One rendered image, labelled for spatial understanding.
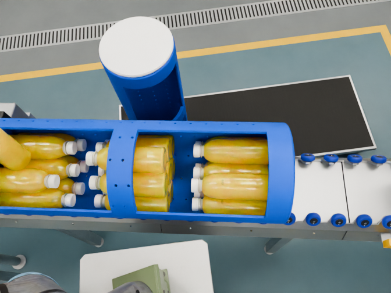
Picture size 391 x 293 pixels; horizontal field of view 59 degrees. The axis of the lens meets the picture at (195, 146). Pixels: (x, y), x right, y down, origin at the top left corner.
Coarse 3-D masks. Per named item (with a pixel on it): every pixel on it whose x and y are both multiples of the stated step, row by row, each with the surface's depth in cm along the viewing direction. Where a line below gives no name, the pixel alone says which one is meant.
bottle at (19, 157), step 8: (0, 128) 85; (0, 136) 84; (8, 136) 88; (0, 144) 84; (8, 144) 87; (16, 144) 91; (0, 152) 86; (8, 152) 88; (16, 152) 91; (24, 152) 95; (0, 160) 89; (8, 160) 90; (16, 160) 92; (24, 160) 95; (8, 168) 95; (16, 168) 95
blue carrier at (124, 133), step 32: (32, 128) 94; (64, 128) 93; (96, 128) 92; (128, 128) 92; (160, 128) 91; (192, 128) 91; (224, 128) 91; (256, 128) 90; (288, 128) 90; (128, 160) 86; (192, 160) 112; (288, 160) 84; (96, 192) 112; (128, 192) 87; (192, 192) 110; (288, 192) 84
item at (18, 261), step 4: (0, 256) 177; (4, 256) 181; (8, 256) 185; (12, 256) 189; (16, 256) 199; (20, 256) 199; (24, 256) 199; (0, 260) 178; (4, 260) 181; (8, 260) 184; (12, 260) 188; (16, 260) 191; (20, 260) 195; (24, 260) 197; (8, 264) 186; (12, 264) 189; (16, 264) 192; (20, 264) 197; (24, 264) 197; (16, 268) 196; (20, 268) 196
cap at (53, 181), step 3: (54, 174) 98; (51, 177) 96; (54, 177) 96; (57, 177) 98; (48, 180) 96; (51, 180) 96; (54, 180) 96; (57, 180) 98; (48, 183) 96; (51, 183) 96; (54, 183) 96; (57, 183) 98; (48, 186) 96; (51, 186) 96; (54, 186) 96; (57, 186) 98
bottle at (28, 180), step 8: (0, 168) 97; (24, 168) 98; (32, 168) 98; (0, 176) 95; (8, 176) 95; (16, 176) 95; (24, 176) 95; (32, 176) 95; (40, 176) 96; (48, 176) 97; (0, 184) 95; (8, 184) 95; (16, 184) 95; (24, 184) 95; (32, 184) 95; (40, 184) 96; (8, 192) 98; (16, 192) 97; (24, 192) 97; (32, 192) 97
